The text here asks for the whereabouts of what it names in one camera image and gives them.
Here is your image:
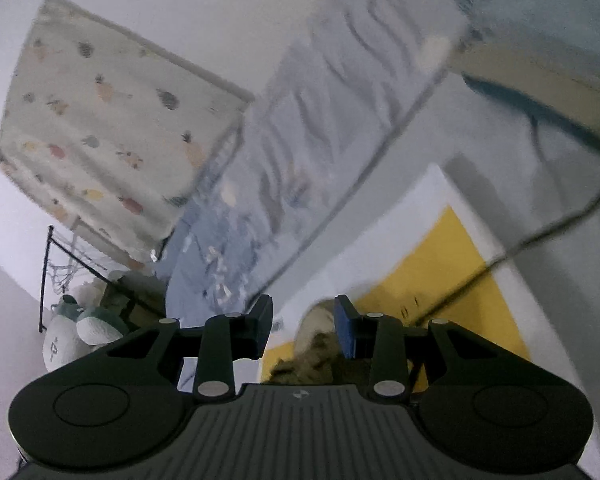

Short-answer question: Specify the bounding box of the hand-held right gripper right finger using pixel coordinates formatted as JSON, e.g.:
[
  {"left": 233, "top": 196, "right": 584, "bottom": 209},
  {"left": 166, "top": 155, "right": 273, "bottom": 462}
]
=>
[{"left": 333, "top": 295, "right": 512, "bottom": 405}]

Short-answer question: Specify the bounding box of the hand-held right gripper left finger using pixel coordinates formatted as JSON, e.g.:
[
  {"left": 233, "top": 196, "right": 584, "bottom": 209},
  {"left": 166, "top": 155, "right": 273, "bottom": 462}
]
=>
[{"left": 107, "top": 295, "right": 275, "bottom": 405}]

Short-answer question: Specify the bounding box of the olive suede shoe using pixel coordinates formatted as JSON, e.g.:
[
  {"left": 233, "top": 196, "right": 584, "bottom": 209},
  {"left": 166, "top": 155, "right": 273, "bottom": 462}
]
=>
[{"left": 265, "top": 300, "right": 381, "bottom": 387}]

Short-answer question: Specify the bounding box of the olive shoelace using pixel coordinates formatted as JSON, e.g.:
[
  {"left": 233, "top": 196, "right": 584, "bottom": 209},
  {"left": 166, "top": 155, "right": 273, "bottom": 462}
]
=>
[{"left": 402, "top": 142, "right": 600, "bottom": 326}]

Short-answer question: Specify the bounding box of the white yellow plastic mailer bag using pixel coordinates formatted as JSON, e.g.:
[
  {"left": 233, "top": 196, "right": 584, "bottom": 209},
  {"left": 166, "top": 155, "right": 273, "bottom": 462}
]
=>
[{"left": 177, "top": 161, "right": 593, "bottom": 396}]

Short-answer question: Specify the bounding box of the brown cardboard box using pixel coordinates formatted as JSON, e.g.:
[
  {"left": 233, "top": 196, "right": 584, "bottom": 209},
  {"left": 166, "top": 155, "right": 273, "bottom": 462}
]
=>
[{"left": 100, "top": 275, "right": 167, "bottom": 332}]

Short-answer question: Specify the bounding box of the grey printed bed sheet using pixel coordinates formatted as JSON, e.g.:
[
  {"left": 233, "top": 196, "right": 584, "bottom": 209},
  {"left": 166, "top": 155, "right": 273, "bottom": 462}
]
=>
[{"left": 250, "top": 75, "right": 600, "bottom": 480}]

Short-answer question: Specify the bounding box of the white grey plush toy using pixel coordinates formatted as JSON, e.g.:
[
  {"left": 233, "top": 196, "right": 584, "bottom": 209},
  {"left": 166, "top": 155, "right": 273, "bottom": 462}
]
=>
[{"left": 42, "top": 294, "right": 132, "bottom": 374}]

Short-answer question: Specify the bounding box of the blue-grey printed quilt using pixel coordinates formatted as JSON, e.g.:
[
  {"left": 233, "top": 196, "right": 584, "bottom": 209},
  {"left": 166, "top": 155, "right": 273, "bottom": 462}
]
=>
[{"left": 155, "top": 0, "right": 474, "bottom": 323}]

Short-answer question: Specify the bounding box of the black metal clothes rack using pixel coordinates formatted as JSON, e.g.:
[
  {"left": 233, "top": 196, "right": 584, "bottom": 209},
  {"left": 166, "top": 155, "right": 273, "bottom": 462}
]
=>
[{"left": 37, "top": 225, "right": 132, "bottom": 334}]

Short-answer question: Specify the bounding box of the pineapple print curtain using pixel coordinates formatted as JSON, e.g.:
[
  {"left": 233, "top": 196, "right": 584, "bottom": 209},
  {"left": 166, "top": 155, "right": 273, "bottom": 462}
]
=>
[{"left": 0, "top": 0, "right": 257, "bottom": 272}]

